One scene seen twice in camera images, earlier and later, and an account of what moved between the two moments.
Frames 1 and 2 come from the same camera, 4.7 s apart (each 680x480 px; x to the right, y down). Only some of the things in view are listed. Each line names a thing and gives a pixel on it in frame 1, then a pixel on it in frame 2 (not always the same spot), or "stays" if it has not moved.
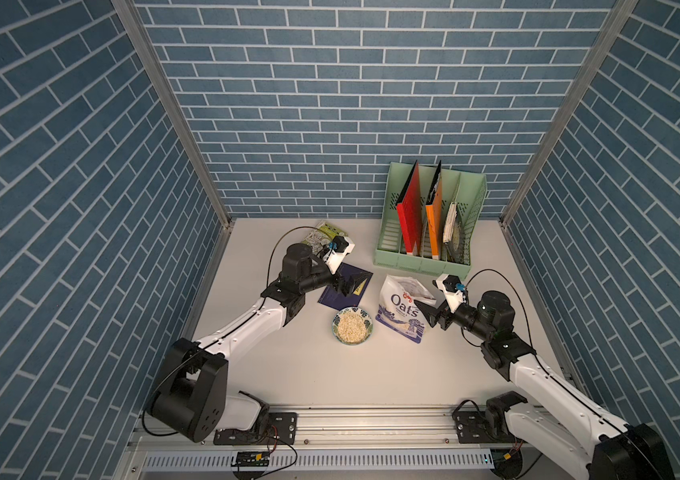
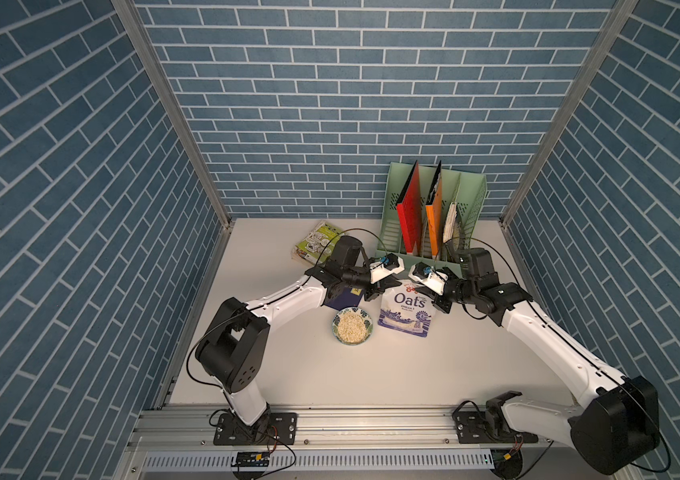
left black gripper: x=349 y=285 to x=376 y=288
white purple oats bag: x=397 y=308 stays
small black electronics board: x=252 y=459 stays
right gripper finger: x=441 y=315 to x=442 y=302
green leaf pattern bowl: x=352 y=326 stays
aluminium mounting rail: x=360 y=431 stays
